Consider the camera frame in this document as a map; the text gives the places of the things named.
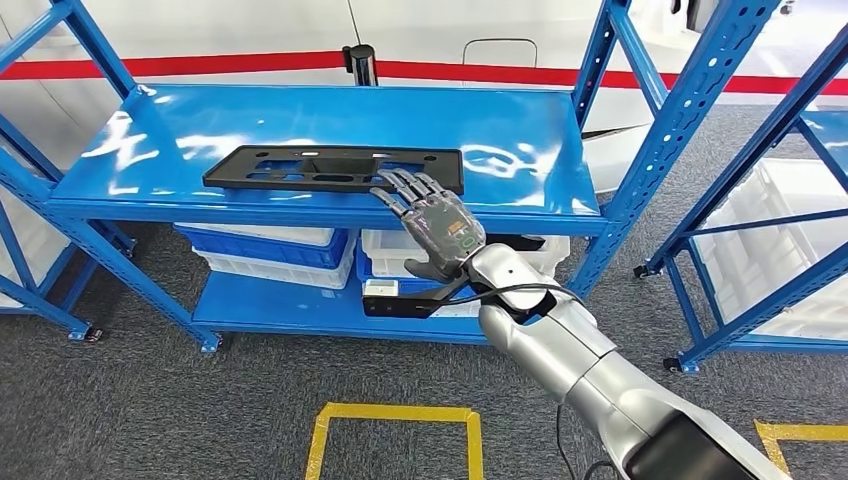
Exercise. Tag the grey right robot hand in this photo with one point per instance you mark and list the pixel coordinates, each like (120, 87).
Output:
(440, 225)

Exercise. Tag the long black plastic part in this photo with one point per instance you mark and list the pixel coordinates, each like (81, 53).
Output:
(331, 166)

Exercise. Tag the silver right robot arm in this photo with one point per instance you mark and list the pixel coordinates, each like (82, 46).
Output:
(583, 358)

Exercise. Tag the black part in crate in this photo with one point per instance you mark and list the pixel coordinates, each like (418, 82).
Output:
(523, 242)

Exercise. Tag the blue metal shelf rack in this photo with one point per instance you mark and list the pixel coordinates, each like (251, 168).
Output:
(331, 112)
(748, 156)
(50, 310)

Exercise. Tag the blue plastic crate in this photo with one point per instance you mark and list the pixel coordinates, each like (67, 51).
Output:
(414, 286)
(265, 255)

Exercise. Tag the red barrier belt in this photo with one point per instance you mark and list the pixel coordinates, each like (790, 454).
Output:
(503, 73)
(199, 65)

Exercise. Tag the yellow floor tape square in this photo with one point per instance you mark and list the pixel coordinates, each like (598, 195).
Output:
(397, 412)

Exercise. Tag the black rack caster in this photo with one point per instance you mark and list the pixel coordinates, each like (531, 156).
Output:
(640, 271)
(671, 364)
(93, 335)
(127, 252)

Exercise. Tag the white car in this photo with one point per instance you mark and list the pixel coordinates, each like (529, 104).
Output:
(232, 26)

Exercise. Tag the large white plastic crate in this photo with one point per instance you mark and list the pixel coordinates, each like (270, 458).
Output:
(50, 245)
(782, 192)

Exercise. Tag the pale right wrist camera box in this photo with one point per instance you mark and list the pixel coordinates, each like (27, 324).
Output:
(381, 288)

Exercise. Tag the black right camera bracket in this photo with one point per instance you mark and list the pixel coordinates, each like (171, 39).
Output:
(411, 308)

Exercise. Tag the black chrome barrier post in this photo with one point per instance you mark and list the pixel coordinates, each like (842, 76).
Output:
(361, 66)

